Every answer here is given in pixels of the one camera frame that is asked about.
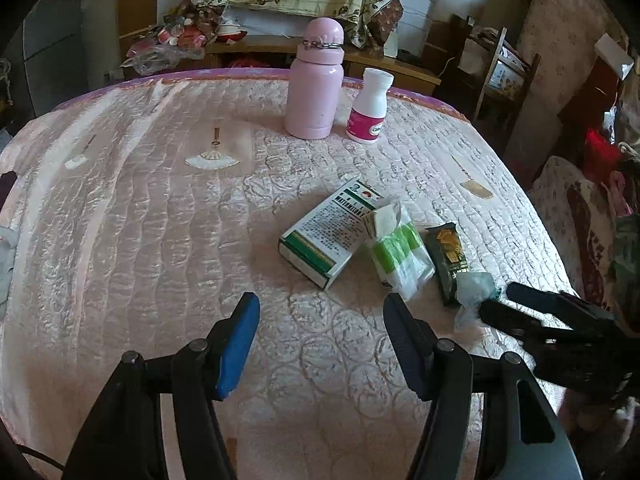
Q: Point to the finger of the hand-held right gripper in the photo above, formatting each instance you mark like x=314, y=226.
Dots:
x=540, y=300
x=505, y=315

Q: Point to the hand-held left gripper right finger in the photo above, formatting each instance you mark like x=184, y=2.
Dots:
x=407, y=350

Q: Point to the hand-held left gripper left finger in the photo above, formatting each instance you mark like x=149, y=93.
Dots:
x=235, y=350

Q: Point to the pale teal wrapper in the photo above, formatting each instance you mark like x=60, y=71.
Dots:
x=475, y=292

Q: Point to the dark green snack wrapper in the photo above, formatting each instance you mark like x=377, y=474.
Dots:
x=450, y=260

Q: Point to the green and white tissue packet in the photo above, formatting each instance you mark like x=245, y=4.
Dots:
x=400, y=255

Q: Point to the pink quilted mattress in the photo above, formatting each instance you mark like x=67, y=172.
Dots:
x=175, y=220

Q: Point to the green and white medicine box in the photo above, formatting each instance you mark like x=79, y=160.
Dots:
x=325, y=230

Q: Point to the red bag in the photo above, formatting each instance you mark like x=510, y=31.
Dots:
x=600, y=150

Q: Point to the dark red board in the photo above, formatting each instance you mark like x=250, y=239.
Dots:
x=590, y=95

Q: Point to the wooden chair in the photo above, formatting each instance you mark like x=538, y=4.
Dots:
x=495, y=70

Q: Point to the white pill bottle pink label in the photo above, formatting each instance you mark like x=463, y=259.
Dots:
x=369, y=115

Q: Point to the wooden cabinet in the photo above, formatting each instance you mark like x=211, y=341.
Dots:
x=260, y=47

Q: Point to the red plastic bags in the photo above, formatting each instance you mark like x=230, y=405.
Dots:
x=165, y=45

